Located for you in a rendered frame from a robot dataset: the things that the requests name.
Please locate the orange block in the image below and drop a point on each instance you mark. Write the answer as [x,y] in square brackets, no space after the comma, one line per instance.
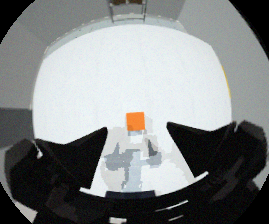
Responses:
[135,121]

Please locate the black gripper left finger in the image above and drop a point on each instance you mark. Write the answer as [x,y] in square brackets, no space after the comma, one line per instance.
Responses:
[80,157]

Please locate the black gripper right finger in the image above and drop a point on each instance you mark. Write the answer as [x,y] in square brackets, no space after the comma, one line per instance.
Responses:
[198,146]

